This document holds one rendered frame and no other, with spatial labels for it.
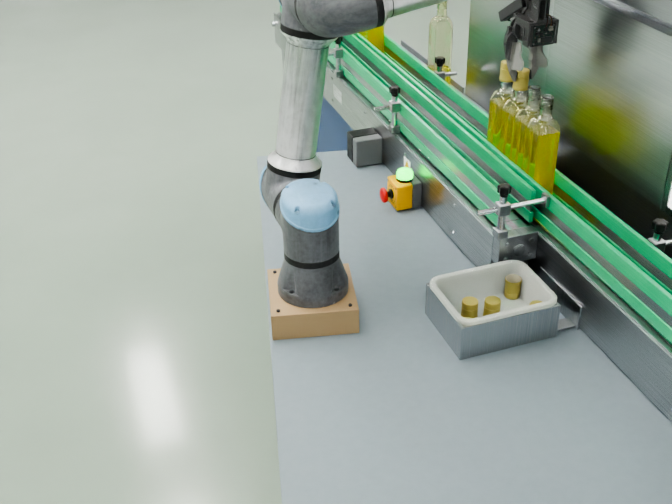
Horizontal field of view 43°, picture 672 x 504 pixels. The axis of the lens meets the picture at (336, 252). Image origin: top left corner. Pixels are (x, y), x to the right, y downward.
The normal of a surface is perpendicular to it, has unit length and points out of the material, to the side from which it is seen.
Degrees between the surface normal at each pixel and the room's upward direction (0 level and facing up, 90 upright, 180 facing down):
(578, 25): 90
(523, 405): 0
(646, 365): 90
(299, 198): 7
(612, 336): 90
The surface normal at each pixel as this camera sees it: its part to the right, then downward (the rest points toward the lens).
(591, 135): -0.95, 0.19
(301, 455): -0.03, -0.85
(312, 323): 0.11, 0.53
